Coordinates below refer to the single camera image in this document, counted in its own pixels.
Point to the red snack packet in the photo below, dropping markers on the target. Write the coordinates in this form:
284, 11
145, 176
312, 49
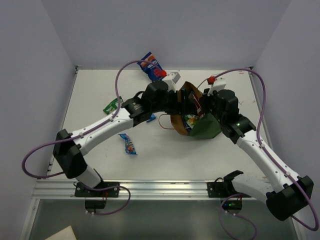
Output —
199, 109

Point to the green snack packet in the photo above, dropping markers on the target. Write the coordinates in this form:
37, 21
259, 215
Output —
113, 105

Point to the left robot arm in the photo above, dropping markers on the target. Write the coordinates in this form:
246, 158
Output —
71, 147

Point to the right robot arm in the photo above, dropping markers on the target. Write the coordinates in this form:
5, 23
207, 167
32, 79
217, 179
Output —
284, 191

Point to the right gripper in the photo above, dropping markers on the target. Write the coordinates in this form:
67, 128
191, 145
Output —
205, 98

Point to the dark blue snack packet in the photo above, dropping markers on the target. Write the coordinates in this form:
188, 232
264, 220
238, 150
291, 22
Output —
150, 66

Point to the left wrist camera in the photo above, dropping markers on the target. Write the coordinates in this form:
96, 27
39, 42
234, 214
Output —
171, 79

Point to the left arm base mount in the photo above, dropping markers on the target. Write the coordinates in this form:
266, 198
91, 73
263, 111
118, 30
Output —
96, 200

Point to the green paper bag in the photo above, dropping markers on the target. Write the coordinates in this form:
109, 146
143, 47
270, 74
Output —
206, 128

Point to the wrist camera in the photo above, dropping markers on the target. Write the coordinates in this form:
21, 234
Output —
216, 83
171, 79

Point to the beige board corner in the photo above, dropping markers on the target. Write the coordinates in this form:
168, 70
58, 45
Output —
64, 234

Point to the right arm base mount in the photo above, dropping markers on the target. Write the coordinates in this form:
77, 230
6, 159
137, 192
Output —
220, 189

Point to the aluminium mounting rail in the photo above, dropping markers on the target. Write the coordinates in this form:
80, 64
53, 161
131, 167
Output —
58, 189

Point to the green yellow candy packet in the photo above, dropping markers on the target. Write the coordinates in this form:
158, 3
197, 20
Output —
189, 121

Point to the blue M&M's packet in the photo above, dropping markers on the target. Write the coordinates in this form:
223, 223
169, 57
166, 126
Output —
128, 144

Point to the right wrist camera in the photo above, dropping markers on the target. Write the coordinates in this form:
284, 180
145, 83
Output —
216, 83

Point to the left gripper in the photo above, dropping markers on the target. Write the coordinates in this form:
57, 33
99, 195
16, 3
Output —
182, 99

